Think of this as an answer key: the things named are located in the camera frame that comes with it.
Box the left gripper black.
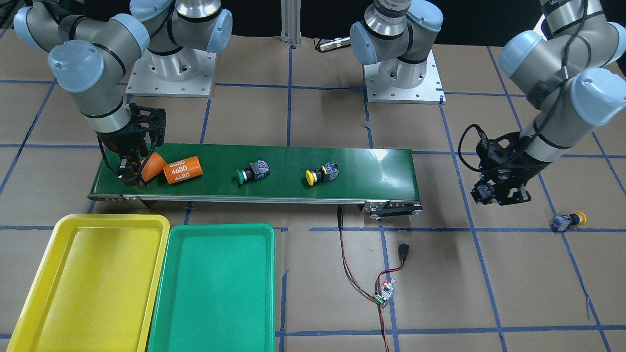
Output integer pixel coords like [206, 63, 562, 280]
[475, 131, 538, 206]

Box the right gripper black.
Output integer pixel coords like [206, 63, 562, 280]
[98, 103, 166, 189]

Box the plain orange cylinder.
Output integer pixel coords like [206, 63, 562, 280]
[141, 152, 166, 182]

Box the orange cylinder labelled 4680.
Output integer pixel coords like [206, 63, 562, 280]
[163, 156, 203, 185]

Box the yellow push button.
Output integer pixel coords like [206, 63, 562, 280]
[550, 210, 587, 232]
[305, 162, 340, 186]

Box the green push button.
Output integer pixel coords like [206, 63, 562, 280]
[236, 159, 271, 185]
[471, 182, 495, 205]

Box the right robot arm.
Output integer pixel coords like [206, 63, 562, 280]
[13, 0, 233, 188]

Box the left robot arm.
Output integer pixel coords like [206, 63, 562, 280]
[349, 0, 625, 205]

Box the yellow plastic tray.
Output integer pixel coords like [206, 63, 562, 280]
[7, 214, 170, 352]

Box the green conveyor belt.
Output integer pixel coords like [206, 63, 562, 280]
[88, 143, 423, 219]

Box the green plastic tray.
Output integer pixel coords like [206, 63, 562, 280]
[147, 223, 275, 352]

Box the small motor controller board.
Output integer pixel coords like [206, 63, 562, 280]
[373, 279, 394, 308]

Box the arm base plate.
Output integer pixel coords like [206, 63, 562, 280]
[126, 47, 218, 98]
[363, 51, 447, 104]

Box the red black wire cable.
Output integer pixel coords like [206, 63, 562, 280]
[336, 205, 411, 352]

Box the aluminium frame post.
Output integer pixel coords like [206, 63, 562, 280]
[280, 0, 302, 47]

